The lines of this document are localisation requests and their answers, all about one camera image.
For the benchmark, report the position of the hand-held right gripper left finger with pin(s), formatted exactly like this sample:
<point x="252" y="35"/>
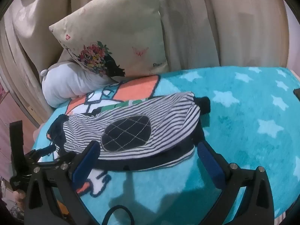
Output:
<point x="86" y="163"/>

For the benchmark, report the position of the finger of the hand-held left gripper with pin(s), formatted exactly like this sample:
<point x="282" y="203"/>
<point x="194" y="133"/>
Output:
<point x="63" y="159"/>
<point x="35" y="155"/>

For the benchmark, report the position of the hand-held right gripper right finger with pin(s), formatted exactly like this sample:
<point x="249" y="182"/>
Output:
<point x="211" y="166"/>

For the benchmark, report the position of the striped pants with navy patch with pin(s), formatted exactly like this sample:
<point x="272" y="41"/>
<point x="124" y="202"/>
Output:
<point x="140" y="112"/>

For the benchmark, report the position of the pink wooden cabinet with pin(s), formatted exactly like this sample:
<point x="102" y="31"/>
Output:
<point x="9" y="107"/>

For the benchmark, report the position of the teal printed star blanket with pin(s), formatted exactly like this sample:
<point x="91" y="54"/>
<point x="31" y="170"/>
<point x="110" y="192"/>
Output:
<point x="246" y="126"/>

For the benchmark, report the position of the white plush pillow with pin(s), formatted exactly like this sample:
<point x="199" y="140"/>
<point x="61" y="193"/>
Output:
<point x="68" y="84"/>

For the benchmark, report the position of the plain beige pillow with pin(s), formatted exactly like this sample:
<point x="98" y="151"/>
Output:
<point x="65" y="56"/>

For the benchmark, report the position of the small dark object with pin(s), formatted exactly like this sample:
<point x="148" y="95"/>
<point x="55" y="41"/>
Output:
<point x="297" y="93"/>

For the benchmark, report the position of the cream floral print pillow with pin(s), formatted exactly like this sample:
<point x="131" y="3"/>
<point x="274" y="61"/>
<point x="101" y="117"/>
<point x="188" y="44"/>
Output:
<point x="117" y="32"/>

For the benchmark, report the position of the beige curtain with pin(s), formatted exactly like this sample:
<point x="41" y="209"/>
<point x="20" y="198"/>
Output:
<point x="234" y="23"/>

